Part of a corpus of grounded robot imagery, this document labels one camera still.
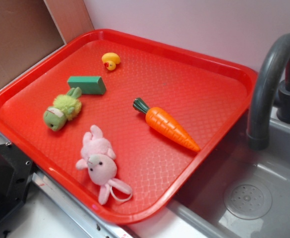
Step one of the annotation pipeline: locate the orange toy carrot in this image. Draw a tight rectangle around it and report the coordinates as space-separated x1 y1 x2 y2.
133 98 200 152

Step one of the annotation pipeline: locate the red plastic tray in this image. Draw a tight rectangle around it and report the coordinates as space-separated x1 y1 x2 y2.
0 29 257 224

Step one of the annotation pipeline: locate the pink plush bunny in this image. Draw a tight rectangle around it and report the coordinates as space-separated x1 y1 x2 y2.
75 125 133 205

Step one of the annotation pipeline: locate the green rectangular block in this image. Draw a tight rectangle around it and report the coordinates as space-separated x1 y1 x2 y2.
67 76 107 95

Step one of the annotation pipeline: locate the yellow rubber duck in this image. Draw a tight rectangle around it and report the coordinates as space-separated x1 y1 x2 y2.
102 53 121 71

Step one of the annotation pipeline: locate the green plush toy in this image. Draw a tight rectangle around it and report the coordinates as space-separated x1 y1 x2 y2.
43 87 82 131

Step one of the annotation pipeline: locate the grey plastic sink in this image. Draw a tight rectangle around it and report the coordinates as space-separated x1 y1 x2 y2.
169 116 290 238

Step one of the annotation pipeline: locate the grey toy faucet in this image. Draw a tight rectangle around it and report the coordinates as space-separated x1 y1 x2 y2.
246 33 290 150

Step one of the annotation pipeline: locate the brown cardboard panel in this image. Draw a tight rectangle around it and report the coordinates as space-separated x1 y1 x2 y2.
0 0 94 89

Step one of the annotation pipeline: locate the metal rail strip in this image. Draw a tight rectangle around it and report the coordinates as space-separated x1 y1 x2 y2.
0 123 128 238

